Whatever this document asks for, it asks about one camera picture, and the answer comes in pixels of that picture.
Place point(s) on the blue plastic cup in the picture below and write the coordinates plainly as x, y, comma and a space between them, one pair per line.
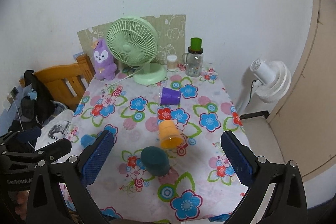
87, 140

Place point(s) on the white standing fan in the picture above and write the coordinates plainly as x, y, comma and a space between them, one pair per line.
270, 77

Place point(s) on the beige door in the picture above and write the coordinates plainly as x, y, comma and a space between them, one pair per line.
315, 56

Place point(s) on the white printed cloth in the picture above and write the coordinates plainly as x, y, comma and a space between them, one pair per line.
60, 121

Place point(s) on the wooden chair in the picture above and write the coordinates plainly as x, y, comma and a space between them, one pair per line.
57, 75

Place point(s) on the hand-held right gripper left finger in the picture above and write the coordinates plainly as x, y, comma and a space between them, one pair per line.
96, 159

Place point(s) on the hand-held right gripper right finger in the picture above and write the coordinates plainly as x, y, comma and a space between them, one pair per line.
236, 159

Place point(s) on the printed cardboard sheet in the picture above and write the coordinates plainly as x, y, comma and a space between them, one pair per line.
172, 29

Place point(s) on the cotton swab jar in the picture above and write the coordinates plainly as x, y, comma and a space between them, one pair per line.
172, 64

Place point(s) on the person's left hand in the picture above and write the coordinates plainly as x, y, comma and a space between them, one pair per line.
22, 203

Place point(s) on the dark green plastic cup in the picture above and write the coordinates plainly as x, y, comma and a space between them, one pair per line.
155, 161

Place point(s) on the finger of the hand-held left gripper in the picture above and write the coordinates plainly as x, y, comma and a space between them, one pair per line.
29, 134
56, 148

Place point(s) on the orange plastic cup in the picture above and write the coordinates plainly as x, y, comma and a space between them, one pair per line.
170, 134

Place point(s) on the green desk fan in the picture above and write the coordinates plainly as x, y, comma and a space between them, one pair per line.
126, 47

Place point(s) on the purple plastic cup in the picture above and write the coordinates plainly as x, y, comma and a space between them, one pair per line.
171, 96

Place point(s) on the glass jar with green lid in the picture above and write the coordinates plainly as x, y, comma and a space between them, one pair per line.
194, 64

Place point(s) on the wall socket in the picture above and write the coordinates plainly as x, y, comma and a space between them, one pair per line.
13, 91

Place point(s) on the floral tablecloth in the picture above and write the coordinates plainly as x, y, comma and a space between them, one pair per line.
147, 113

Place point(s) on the purple plush toy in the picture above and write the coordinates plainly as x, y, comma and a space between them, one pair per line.
104, 61

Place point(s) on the black clothes pile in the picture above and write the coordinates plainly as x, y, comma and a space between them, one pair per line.
39, 98

